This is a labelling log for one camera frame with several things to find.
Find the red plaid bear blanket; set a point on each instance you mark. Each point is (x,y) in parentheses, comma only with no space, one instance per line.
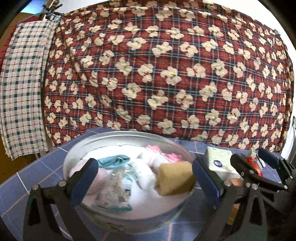
(192,70)

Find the round orange tin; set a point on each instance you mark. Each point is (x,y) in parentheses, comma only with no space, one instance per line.
(237,182)

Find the green white small box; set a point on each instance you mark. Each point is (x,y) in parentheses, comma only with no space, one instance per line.
(252,153)

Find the teal folded cloth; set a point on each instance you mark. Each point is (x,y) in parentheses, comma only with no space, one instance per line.
(113,161)

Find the blue white tissue pack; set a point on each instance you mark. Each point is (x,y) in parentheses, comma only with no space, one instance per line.
(219,161)

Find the red quilted cloth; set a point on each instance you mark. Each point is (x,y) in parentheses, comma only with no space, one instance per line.
(6,38)

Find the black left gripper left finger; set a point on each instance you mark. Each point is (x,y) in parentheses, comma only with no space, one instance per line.
(40,222)

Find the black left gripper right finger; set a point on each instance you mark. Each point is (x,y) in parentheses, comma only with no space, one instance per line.
(250,222)

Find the white green checked cloth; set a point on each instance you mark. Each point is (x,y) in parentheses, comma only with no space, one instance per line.
(22,75)

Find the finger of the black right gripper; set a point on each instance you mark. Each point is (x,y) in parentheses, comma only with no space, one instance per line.
(285,170)
(280,197)

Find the red gold drawstring pouch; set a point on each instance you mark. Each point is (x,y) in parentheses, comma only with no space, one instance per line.
(252,162)

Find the white pink knitted towel roll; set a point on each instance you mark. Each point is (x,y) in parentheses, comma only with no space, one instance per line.
(154,157)

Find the round metal basin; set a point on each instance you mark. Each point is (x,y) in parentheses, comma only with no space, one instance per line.
(150,210)

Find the yellow sponge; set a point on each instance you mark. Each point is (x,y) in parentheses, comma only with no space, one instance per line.
(175,178)

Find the cotton swab bag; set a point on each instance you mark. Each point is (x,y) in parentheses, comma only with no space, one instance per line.
(115,194)

